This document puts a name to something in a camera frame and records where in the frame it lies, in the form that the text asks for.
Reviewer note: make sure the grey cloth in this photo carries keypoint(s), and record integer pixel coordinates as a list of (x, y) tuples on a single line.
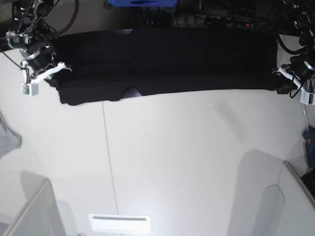
[(9, 140)]

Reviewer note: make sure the black T-shirt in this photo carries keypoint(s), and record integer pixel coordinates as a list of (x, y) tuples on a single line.
[(108, 64)]

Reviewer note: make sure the blue glue gun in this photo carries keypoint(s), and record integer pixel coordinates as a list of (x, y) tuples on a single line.
[(309, 137)]

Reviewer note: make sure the blue box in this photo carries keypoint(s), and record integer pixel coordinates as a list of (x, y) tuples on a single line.
[(143, 3)]

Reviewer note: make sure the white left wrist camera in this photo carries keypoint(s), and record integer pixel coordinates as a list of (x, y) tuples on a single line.
[(307, 98)]

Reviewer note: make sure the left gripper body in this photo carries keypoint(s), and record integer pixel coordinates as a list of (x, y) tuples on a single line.
[(300, 71)]

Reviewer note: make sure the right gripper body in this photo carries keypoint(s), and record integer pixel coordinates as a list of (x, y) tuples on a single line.
[(39, 63)]

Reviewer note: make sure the black keyboard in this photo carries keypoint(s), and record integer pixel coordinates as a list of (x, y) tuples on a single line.
[(309, 181)]

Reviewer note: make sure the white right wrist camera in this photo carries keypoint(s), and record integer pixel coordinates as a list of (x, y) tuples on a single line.
[(29, 89)]

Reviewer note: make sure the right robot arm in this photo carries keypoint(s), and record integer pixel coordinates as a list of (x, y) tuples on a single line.
[(32, 36)]

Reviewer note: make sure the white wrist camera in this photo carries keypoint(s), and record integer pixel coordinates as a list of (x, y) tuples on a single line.
[(29, 89), (307, 98)]

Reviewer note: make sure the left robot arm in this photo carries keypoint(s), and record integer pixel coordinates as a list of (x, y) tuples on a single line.
[(302, 15)]

